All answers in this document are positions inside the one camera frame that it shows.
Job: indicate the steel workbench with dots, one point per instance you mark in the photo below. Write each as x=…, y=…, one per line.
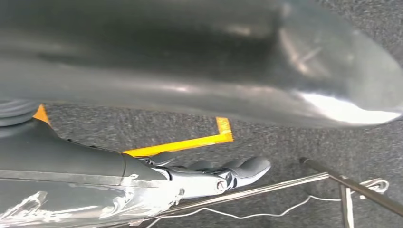
x=362, y=191

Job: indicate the yellow floor tape square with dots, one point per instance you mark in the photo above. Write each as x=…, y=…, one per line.
x=189, y=144

